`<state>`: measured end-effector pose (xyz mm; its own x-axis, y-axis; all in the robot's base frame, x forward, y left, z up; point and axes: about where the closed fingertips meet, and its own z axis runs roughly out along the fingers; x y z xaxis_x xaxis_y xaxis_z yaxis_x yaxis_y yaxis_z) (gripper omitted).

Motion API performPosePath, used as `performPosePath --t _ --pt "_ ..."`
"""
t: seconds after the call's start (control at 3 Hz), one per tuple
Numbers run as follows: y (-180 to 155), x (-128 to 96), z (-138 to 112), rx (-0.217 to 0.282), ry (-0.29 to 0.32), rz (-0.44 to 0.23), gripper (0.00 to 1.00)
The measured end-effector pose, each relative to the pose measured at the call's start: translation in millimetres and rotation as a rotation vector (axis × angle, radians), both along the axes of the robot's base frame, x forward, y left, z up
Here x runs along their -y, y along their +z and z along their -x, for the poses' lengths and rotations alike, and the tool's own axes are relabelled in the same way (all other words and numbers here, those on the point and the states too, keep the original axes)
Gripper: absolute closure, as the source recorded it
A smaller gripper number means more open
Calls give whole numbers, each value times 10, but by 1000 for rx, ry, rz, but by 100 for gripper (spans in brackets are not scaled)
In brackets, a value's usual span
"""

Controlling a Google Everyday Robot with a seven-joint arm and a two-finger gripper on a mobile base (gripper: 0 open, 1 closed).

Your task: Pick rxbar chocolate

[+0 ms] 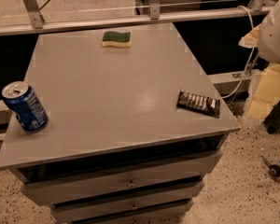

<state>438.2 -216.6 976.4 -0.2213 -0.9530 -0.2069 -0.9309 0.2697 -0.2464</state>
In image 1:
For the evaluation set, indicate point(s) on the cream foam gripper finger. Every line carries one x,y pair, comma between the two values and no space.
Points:
267,93
251,39

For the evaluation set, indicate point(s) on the black rxbar chocolate wrapper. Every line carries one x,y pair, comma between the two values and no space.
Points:
199,103

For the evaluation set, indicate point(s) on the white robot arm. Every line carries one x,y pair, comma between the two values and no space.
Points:
266,38

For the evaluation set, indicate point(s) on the dark rolling cabinet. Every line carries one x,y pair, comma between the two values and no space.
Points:
272,121

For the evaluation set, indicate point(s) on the black caster wheel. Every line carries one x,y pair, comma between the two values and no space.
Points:
274,169

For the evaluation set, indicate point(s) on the green yellow sponge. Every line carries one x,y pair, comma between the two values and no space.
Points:
116,39

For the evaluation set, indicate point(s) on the grey drawer cabinet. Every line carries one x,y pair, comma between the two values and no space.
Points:
117,148

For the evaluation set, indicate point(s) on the blue soda can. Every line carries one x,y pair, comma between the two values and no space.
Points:
22,100

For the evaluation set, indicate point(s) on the metal railing frame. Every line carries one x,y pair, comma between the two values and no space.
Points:
21,17

